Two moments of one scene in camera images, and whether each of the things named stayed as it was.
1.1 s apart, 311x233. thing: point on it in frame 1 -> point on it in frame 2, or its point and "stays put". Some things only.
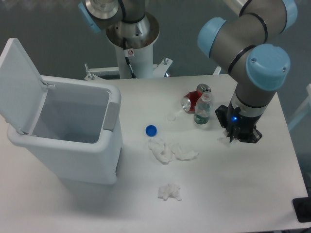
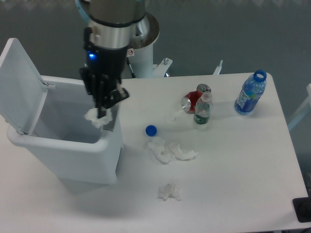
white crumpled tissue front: (169, 190) stays put
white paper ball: (225, 133) -> (92, 115)
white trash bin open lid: (73, 127) stays put
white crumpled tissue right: (180, 154) stays put
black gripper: (243, 128) -> (102, 77)
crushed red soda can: (189, 102) stays put
